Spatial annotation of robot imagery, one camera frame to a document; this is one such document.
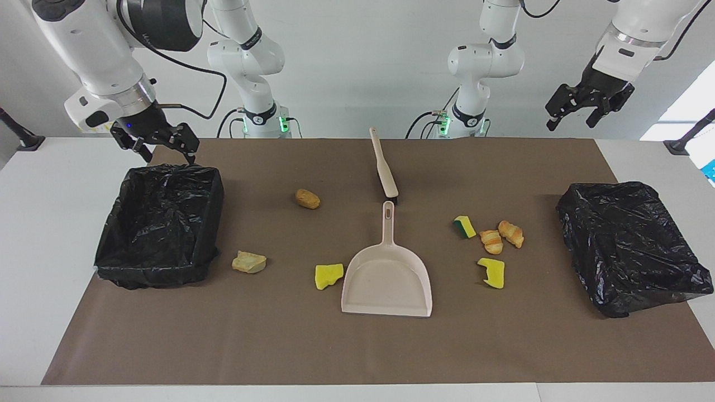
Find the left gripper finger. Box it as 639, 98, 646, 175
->
585, 87, 635, 128
546, 85, 584, 132

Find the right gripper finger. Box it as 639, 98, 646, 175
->
168, 124, 199, 165
111, 128, 152, 162

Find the pale tan pastry piece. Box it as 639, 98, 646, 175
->
232, 250, 268, 274

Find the striped orange croissant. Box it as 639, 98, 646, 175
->
498, 220, 525, 249
479, 229, 504, 255

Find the yellow sponge with green layer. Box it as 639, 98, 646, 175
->
453, 215, 477, 240

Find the yellow sponge piece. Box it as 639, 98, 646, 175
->
477, 257, 506, 290
314, 263, 345, 291

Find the beige brush with black bristles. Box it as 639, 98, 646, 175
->
369, 127, 399, 200

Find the pale pink plastic dustpan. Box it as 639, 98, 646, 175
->
341, 201, 433, 318

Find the bin lined with black bag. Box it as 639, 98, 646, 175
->
94, 163, 225, 290

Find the bin covered by black bag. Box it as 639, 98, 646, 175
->
556, 181, 714, 319

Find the black clamp stand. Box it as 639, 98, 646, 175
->
0, 107, 45, 151
664, 109, 715, 156

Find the white box with blue label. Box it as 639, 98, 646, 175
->
686, 137, 715, 188

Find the brown table mat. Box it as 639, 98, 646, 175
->
42, 138, 715, 386

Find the right arm black gripper cable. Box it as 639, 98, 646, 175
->
116, 11, 228, 121

